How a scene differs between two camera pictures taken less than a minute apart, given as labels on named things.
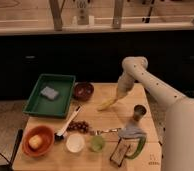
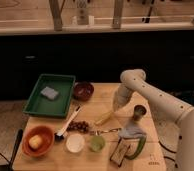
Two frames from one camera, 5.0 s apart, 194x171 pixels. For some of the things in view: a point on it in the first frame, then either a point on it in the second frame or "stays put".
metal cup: [140, 111] stays put
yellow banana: [106, 103] -> [104, 118]
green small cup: [97, 143] stays put
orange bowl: [47, 136] stays put
